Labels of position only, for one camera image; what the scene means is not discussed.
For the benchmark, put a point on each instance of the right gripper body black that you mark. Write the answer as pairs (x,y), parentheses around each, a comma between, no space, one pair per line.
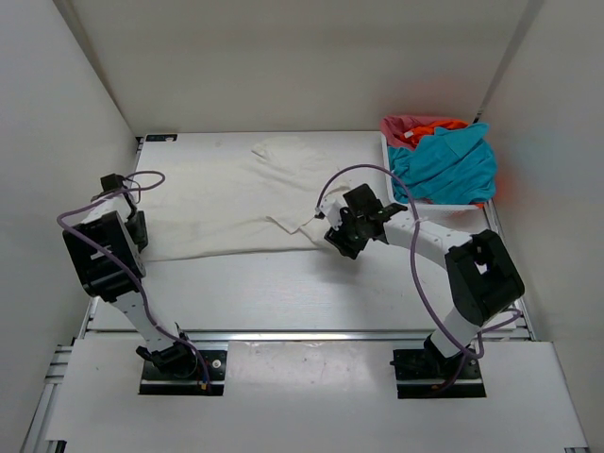
(350,238)

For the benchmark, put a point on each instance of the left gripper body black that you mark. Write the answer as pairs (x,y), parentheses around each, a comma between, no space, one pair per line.
(136,226)

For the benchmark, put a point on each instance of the white t shirt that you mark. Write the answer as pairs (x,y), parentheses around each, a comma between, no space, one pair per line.
(240,193)

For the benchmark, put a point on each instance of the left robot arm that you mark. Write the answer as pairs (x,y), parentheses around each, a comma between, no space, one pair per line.
(105,240)

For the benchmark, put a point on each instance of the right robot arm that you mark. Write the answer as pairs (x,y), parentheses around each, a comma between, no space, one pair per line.
(482,277)

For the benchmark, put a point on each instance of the small black label plate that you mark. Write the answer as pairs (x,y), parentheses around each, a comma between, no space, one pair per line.
(160,138)

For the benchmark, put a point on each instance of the orange shirt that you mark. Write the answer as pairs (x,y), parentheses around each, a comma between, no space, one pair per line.
(414,135)

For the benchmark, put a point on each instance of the pink shirt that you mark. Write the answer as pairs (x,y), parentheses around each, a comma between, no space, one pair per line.
(393,126)

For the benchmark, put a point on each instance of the teal polo shirt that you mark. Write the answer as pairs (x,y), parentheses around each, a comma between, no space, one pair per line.
(448,167)

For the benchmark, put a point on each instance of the white laundry basket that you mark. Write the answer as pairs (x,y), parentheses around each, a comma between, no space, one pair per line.
(438,213)

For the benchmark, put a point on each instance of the white front cover board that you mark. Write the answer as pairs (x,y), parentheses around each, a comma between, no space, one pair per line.
(329,397)

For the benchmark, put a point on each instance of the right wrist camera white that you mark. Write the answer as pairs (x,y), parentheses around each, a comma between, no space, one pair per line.
(330,209)

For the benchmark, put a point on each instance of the aluminium frame rail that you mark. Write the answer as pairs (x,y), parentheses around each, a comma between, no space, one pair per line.
(518,334)

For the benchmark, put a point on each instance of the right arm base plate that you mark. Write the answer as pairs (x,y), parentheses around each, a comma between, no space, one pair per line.
(420,377)

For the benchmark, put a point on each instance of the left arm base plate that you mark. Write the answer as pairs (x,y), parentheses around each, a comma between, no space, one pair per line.
(178,371)

